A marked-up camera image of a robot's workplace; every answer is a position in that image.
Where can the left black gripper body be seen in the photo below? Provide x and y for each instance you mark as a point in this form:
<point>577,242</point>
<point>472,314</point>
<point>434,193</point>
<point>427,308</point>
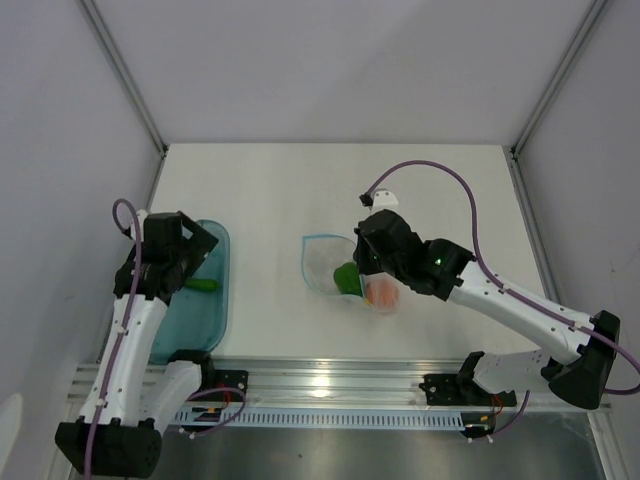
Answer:
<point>194,250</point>

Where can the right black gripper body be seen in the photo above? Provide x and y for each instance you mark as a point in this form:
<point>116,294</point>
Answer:
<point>369,263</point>

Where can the green toy bell pepper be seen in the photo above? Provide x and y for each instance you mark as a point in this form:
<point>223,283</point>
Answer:
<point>347,279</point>

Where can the green toy chili pepper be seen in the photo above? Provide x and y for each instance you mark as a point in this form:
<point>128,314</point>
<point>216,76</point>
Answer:
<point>202,285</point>

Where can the orange toy fruit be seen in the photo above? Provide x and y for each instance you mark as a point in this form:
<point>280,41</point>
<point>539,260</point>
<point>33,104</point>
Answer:
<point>382,295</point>

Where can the clear zip top bag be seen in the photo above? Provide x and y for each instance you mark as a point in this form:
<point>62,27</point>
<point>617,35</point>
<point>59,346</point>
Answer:
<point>328,269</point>

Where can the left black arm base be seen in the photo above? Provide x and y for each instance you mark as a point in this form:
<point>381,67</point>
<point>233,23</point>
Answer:
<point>222,386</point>

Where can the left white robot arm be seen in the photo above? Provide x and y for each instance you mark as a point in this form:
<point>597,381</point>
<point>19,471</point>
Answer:
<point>119,429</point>

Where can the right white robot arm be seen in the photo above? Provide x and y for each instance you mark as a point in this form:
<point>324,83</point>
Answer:
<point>574,354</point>

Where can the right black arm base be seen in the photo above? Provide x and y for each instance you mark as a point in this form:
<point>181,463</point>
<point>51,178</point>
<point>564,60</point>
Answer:
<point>442,389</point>

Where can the teal plastic tray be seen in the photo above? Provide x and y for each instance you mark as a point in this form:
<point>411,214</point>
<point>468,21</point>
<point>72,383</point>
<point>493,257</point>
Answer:
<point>197,320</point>

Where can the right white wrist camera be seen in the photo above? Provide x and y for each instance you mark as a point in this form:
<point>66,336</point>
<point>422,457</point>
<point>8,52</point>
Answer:
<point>379,199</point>

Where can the right aluminium frame post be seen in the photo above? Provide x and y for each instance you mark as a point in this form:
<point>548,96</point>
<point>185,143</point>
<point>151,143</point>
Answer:
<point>570,57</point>

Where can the aluminium frame post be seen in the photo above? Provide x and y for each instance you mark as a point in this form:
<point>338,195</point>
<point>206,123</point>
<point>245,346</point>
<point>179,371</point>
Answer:
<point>570,57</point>
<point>114,57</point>

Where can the aluminium mounting rail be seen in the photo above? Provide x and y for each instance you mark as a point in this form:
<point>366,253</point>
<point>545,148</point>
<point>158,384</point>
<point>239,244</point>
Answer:
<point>336,384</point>

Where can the white slotted cable duct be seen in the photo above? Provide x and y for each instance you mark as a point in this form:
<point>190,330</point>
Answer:
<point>413,419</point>

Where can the left aluminium frame post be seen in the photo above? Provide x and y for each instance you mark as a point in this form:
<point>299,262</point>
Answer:
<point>114,57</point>

